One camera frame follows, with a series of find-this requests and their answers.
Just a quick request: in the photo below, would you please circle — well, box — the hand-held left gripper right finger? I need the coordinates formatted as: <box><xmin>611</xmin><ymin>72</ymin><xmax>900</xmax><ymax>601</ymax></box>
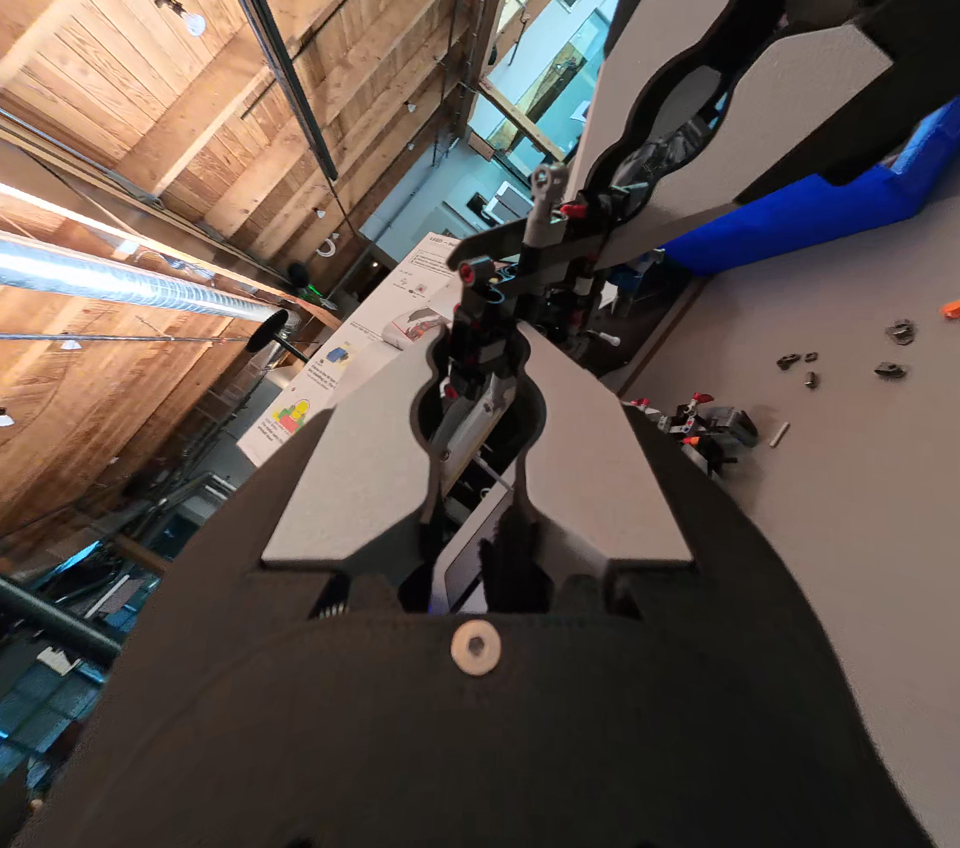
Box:
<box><xmin>516</xmin><ymin>322</ymin><xmax>695</xmax><ymax>575</ymax></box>

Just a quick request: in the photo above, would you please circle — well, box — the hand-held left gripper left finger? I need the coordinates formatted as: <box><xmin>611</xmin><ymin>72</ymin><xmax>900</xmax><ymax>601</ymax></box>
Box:
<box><xmin>260</xmin><ymin>323</ymin><xmax>453</xmax><ymax>575</ymax></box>

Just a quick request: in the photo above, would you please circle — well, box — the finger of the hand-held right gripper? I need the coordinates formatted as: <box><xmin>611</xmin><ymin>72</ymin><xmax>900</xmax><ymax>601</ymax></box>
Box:
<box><xmin>566</xmin><ymin>0</ymin><xmax>787</xmax><ymax>203</ymax></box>
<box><xmin>591</xmin><ymin>22</ymin><xmax>895</xmax><ymax>273</ymax></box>

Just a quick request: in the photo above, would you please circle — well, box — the grey orange lego car model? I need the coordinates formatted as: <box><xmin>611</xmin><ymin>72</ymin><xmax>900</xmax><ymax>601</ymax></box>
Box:
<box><xmin>540</xmin><ymin>256</ymin><xmax>760</xmax><ymax>482</ymax></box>

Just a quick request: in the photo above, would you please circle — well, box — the black lego subassembly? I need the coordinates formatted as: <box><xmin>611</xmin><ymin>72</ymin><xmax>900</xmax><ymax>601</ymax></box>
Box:
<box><xmin>444</xmin><ymin>162</ymin><xmax>654</xmax><ymax>407</ymax></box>

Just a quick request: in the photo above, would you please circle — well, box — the blue bin with tag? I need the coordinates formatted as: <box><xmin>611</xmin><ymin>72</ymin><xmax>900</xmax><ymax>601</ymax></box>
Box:
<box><xmin>663</xmin><ymin>98</ymin><xmax>960</xmax><ymax>277</ymax></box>

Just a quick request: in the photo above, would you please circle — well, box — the black disc on pole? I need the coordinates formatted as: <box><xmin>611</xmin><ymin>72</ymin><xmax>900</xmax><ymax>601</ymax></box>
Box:
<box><xmin>243</xmin><ymin>308</ymin><xmax>312</xmax><ymax>363</ymax></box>

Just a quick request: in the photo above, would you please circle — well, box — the white printed instruction sheet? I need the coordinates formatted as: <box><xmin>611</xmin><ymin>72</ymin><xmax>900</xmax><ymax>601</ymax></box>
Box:
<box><xmin>236</xmin><ymin>229</ymin><xmax>470</xmax><ymax>468</ymax></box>

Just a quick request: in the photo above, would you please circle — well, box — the ceiling spot lamp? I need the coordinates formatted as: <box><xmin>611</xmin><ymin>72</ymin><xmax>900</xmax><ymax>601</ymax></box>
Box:
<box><xmin>156</xmin><ymin>0</ymin><xmax>207</xmax><ymax>37</ymax></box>

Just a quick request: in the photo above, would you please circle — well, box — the silver ventilation duct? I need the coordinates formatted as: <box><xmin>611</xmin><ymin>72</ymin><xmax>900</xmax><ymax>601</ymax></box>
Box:
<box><xmin>0</xmin><ymin>229</ymin><xmax>301</xmax><ymax>339</ymax></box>

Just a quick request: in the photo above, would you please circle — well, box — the black ceiling rail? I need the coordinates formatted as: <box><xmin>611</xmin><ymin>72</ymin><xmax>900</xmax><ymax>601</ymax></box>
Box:
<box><xmin>183</xmin><ymin>0</ymin><xmax>340</xmax><ymax>182</ymax></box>

